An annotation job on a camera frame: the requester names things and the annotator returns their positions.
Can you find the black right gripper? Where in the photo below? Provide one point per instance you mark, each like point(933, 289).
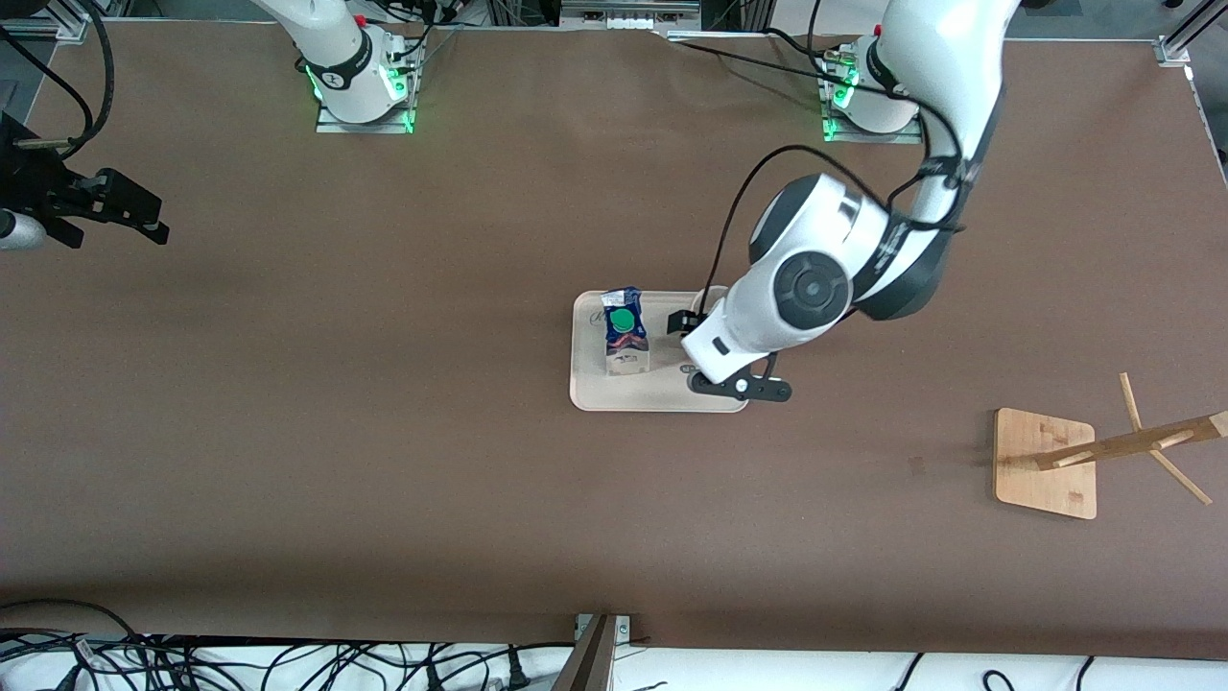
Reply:
point(31, 182)

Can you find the blue milk carton green cap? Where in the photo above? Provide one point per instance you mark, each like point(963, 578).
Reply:
point(625, 345)

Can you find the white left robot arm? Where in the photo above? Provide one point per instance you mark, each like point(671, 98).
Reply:
point(815, 278)

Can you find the cream rabbit print tray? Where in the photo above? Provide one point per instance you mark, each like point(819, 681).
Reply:
point(585, 384)

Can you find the white power strip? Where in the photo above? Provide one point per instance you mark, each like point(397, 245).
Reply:
point(628, 11)

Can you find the wooden mug stand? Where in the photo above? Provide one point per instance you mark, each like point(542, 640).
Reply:
point(1041, 470)

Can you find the black left camera bracket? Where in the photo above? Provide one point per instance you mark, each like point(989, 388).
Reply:
point(758, 390)

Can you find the aluminium frame profile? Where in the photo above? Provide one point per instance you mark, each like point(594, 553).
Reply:
point(1180, 38)
point(67, 24)

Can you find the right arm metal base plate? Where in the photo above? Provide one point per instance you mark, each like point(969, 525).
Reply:
point(336, 127)

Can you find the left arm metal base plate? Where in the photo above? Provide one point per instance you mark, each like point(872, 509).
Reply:
point(835, 134)

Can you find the aluminium post with bracket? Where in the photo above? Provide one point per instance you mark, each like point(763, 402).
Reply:
point(590, 662)

